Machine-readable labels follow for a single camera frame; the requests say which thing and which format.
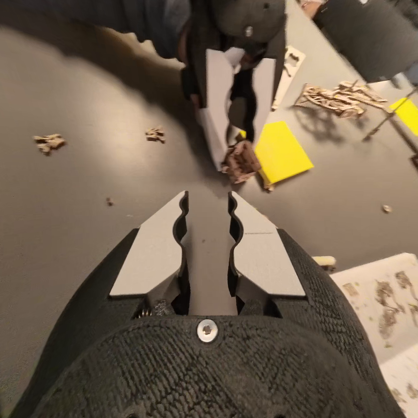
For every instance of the small wooden crate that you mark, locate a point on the small wooden crate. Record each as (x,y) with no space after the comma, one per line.
(241,160)

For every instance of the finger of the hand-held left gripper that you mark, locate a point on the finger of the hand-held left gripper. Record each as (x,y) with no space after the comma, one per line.
(215,85)
(264,91)

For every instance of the small flat wooden part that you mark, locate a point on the small flat wooden part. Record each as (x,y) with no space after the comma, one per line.
(268,186)

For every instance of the person's left forearm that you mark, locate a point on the person's left forearm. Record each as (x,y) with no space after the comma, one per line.
(114,16)

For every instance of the wooden bicycle model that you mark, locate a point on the wooden bicycle model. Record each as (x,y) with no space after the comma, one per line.
(333,99)

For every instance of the yellow paper sheet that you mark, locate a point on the yellow paper sheet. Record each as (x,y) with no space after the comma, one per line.
(406,114)

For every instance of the yellow sticky note pad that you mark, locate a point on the yellow sticky note pad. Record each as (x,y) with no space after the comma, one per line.
(280,153)

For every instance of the pale wax stick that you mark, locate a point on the pale wax stick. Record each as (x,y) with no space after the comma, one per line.
(325,261)

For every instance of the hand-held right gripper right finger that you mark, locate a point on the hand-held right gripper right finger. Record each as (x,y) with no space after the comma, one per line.
(267,261)

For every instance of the wooden cut-out sheet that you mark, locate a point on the wooden cut-out sheet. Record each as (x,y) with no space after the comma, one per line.
(294,65)

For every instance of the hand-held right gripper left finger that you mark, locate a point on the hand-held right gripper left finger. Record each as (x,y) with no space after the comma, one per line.
(150,261)

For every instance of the model kit box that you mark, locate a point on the model kit box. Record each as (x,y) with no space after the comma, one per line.
(365,36)

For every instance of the instruction booklet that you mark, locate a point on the instruction booklet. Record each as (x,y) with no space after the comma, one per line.
(369,294)

